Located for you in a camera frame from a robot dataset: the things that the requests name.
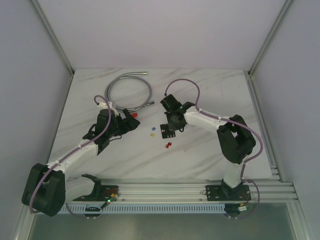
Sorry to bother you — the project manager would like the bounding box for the black fuse box base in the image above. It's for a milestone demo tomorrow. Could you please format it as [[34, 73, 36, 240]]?
[[160, 123, 176, 139]]

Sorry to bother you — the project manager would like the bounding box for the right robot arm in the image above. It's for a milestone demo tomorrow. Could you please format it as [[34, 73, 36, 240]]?
[[160, 94, 256, 200]]

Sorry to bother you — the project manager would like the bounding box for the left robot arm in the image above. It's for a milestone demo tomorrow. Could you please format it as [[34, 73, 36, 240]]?
[[21, 109, 140, 217]]

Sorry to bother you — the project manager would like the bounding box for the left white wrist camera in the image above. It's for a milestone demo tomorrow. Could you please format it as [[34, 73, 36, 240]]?
[[97, 101, 120, 116]]

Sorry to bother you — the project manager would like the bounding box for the grey coiled metal hose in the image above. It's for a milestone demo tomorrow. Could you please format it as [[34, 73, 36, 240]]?
[[104, 71, 156, 112]]

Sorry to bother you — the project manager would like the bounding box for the aluminium rail frame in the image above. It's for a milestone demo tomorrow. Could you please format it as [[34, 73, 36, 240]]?
[[102, 178, 298, 204]]

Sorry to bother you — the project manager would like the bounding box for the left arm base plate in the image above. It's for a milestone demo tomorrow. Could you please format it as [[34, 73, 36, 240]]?
[[73, 185, 119, 202]]

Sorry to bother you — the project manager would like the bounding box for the white slotted cable duct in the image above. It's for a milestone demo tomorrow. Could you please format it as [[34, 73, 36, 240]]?
[[58, 203, 226, 215]]

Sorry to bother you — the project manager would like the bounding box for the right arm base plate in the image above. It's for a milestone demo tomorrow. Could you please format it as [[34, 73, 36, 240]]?
[[204, 184, 252, 202]]

